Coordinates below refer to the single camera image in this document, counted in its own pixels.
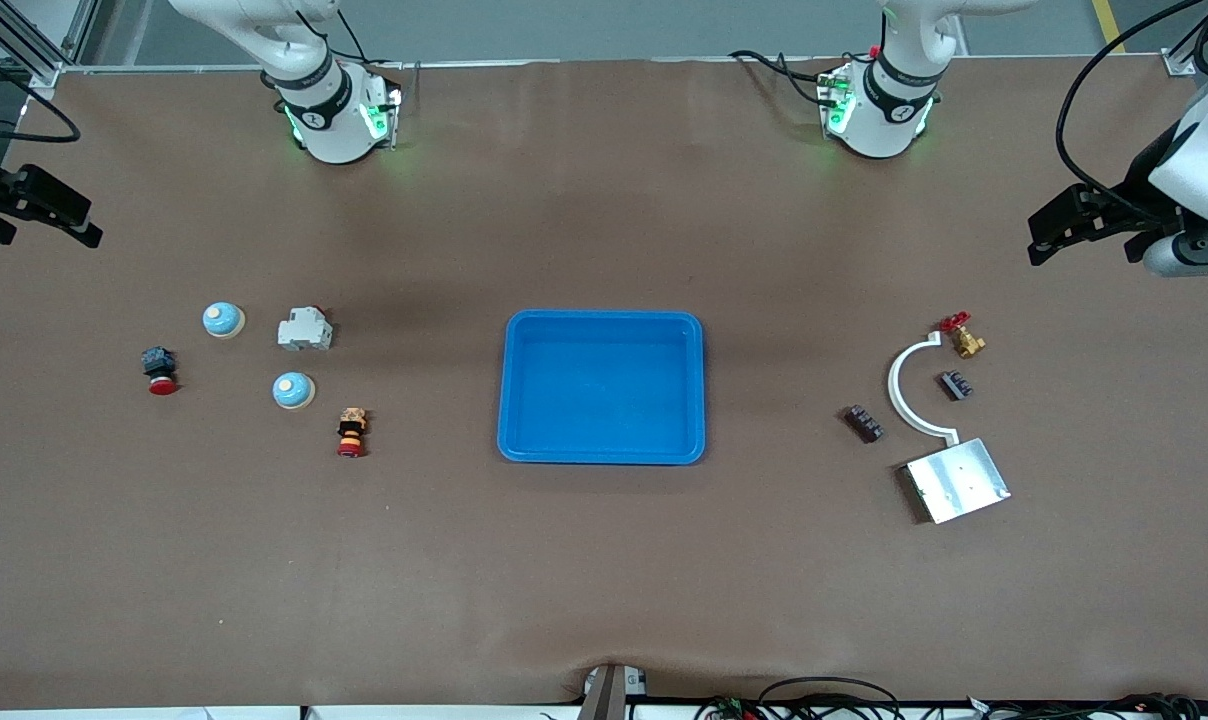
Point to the silver metal plate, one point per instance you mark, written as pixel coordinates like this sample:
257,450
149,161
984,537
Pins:
956,482

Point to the metal table clamp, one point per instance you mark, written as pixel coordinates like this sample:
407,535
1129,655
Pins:
609,695

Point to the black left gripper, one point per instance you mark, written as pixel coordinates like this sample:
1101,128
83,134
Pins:
1134,196

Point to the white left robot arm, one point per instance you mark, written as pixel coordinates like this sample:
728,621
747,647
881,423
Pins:
889,110

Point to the aluminium corner bracket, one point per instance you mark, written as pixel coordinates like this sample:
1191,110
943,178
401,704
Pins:
1180,63

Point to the brown table mat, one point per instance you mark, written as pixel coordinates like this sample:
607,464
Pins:
604,580

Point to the white circuit breaker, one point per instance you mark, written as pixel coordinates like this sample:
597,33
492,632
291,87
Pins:
302,332

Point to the red yellow emergency stop button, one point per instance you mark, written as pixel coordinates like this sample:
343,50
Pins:
352,430

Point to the white curved pipe clamp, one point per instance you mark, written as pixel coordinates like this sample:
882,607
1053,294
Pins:
895,385

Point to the aluminium frame profile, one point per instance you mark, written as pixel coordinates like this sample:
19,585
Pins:
24,45

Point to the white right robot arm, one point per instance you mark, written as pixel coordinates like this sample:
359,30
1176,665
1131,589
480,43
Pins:
324,110

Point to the red push button blue body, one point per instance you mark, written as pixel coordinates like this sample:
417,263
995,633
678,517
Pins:
159,368

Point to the blue dome bell cream knob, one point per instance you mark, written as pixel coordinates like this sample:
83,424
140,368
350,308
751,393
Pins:
223,320
293,391

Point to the blue plastic tray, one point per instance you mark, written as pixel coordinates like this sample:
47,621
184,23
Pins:
604,390

